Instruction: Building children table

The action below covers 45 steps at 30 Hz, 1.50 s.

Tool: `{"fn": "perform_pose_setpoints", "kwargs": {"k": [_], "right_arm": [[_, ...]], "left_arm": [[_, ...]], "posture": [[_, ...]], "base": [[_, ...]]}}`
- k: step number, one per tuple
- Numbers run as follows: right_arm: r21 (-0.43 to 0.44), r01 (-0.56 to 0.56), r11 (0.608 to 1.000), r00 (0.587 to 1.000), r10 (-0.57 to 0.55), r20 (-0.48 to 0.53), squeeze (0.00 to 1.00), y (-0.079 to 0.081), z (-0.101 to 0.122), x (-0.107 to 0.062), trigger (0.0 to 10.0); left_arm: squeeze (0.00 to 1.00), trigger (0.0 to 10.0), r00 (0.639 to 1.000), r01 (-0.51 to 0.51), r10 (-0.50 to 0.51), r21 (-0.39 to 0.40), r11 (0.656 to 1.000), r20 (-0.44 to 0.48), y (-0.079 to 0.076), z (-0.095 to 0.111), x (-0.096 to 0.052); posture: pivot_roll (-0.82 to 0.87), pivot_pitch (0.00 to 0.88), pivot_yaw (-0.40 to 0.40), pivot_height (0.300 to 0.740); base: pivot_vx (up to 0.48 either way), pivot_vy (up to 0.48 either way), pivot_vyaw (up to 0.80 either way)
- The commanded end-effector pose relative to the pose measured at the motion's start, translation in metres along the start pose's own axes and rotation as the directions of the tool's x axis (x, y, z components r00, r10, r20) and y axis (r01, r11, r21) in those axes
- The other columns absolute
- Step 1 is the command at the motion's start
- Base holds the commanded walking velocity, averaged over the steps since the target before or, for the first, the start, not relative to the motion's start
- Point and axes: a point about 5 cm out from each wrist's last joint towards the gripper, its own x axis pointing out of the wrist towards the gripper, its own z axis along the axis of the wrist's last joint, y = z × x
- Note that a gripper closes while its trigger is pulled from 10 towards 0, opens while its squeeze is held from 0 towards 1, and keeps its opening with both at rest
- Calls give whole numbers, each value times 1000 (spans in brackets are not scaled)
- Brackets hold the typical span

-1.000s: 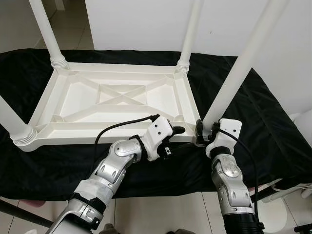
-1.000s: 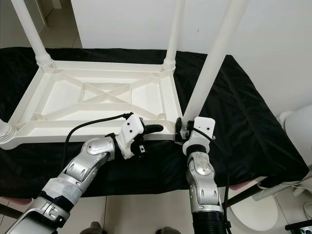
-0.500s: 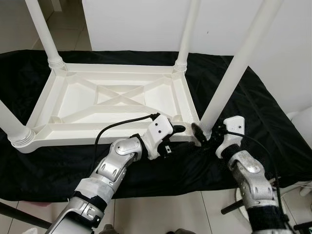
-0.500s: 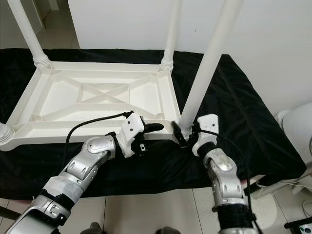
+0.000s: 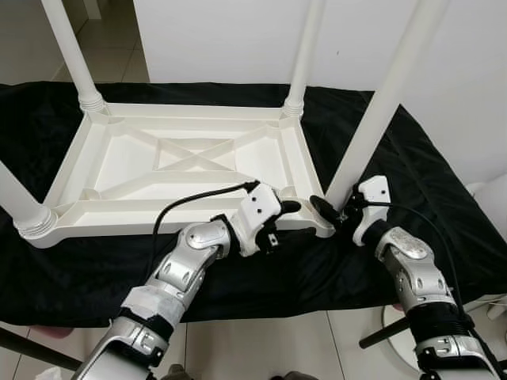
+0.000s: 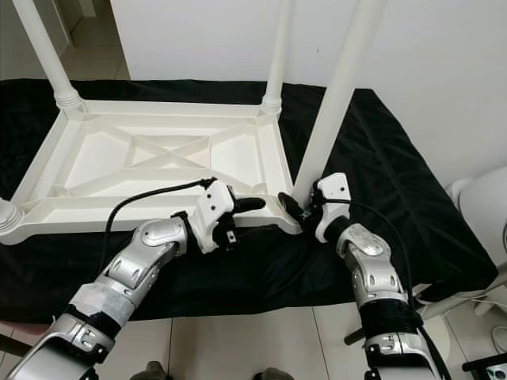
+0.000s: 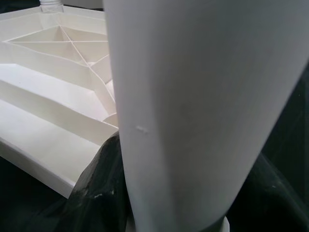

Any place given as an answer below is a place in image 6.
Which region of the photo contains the white plastic table top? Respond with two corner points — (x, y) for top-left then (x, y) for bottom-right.
(0, 99), (303, 245)

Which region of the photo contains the white plastic table leg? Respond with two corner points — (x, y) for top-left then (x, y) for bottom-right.
(12, 0), (84, 112)
(0, 198), (23, 235)
(260, 0), (295, 116)
(292, 0), (389, 205)

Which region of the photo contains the black cloth table cover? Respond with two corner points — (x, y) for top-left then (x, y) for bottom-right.
(0, 79), (498, 324)

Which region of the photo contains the black metal table leg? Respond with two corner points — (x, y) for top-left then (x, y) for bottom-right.
(343, 326), (365, 347)
(0, 336), (30, 358)

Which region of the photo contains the grey right robot foot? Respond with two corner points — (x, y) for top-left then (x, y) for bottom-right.
(255, 369), (294, 380)

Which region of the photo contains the grey robot foot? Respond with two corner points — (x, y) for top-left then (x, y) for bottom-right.
(255, 369), (294, 380)
(135, 364), (173, 380)

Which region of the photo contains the grey left robot foot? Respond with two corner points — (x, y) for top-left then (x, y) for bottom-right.
(135, 364), (173, 380)

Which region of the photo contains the black stand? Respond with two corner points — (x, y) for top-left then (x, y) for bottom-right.
(463, 352), (507, 374)

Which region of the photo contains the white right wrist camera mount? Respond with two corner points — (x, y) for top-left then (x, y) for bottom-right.
(314, 173), (351, 243)

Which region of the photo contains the white fan cord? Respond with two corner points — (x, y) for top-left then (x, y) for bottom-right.
(483, 317), (507, 349)

